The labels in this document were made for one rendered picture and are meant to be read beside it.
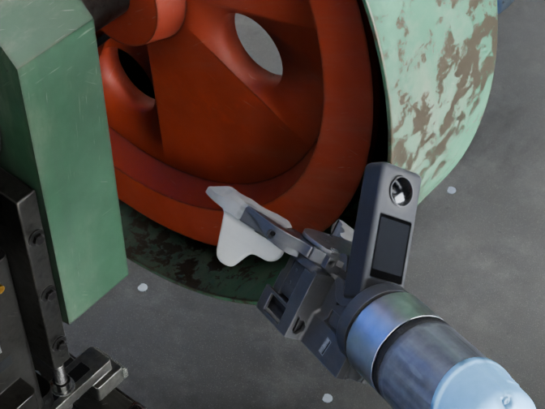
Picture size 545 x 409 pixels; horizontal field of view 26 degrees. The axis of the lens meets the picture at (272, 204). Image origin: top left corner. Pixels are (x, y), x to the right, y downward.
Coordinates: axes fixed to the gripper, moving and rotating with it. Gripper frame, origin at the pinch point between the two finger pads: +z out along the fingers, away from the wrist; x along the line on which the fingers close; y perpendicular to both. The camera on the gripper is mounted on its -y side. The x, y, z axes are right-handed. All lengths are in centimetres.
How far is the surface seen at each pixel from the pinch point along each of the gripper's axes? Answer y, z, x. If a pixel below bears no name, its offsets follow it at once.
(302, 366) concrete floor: 61, 97, 101
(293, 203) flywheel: 4.2, 16.3, 14.8
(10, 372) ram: 35.9, 26.5, -3.1
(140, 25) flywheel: -5.9, 31.9, -3.2
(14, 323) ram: 29.3, 25.3, -5.9
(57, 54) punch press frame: -3.2, 14.7, -18.7
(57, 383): 46, 44, 14
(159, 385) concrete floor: 77, 107, 76
